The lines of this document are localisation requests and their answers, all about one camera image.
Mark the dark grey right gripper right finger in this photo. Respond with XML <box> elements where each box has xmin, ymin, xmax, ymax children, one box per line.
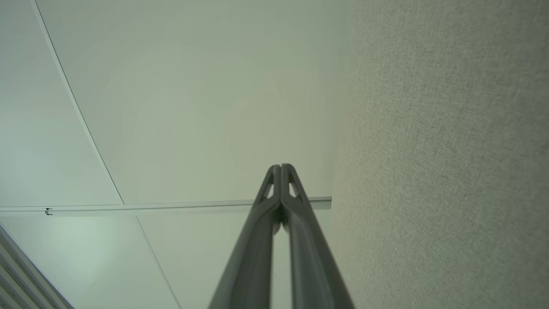
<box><xmin>281</xmin><ymin>163</ymin><xmax>355</xmax><ymax>309</ymax></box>

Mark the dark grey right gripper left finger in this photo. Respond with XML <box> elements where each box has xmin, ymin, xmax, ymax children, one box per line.
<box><xmin>209</xmin><ymin>164</ymin><xmax>282</xmax><ymax>309</ymax></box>

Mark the grey fabric sofa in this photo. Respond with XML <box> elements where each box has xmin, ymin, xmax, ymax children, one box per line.
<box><xmin>330</xmin><ymin>0</ymin><xmax>549</xmax><ymax>309</ymax></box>

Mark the grey ribbed frame profile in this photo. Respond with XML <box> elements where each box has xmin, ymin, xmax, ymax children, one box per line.
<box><xmin>0</xmin><ymin>222</ymin><xmax>76</xmax><ymax>309</ymax></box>

